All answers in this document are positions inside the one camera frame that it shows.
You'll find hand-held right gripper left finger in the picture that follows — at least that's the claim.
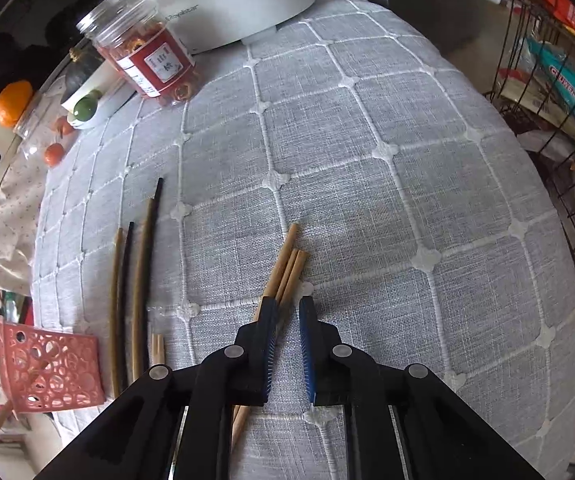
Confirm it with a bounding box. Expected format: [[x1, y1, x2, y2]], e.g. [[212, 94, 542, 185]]
[[34, 296, 278, 480]]

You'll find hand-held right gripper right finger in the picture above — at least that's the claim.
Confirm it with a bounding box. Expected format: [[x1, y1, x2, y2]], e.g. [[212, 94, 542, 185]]
[[299, 296, 543, 480]]

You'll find brown chopstick with black tip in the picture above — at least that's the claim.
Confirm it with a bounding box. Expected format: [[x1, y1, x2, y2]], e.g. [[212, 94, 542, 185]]
[[132, 177, 164, 379]]

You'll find pink perforated basket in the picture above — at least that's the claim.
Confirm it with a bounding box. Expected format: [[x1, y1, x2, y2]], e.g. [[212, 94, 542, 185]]
[[0, 322, 106, 415]]

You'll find floral tablecloth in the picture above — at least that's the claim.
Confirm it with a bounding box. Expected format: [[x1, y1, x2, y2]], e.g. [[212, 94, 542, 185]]
[[0, 75, 76, 294]]

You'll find green lime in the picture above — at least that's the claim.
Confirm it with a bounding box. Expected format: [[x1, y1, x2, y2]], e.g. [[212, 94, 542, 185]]
[[72, 89, 103, 124]]

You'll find white bowl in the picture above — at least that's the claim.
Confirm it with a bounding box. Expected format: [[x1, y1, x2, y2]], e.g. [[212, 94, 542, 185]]
[[60, 60, 136, 130]]

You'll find clear jar with red label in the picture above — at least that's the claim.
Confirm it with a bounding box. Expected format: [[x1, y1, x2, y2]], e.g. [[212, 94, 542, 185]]
[[76, 0, 203, 107]]

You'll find clear glass jar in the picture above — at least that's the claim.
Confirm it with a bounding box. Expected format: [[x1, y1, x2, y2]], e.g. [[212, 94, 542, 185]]
[[13, 85, 68, 157]]

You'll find white electric pot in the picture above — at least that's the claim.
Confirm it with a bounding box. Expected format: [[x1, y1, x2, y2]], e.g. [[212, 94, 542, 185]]
[[100, 0, 509, 54]]

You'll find orange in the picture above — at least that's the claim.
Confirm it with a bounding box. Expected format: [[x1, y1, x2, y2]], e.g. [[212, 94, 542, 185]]
[[0, 80, 35, 129]]

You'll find teal snack packet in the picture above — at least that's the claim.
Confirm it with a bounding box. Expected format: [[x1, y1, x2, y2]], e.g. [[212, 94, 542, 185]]
[[524, 37, 575, 129]]

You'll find black microwave oven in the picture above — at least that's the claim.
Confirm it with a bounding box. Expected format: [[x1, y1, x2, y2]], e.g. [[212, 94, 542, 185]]
[[0, 0, 118, 106]]

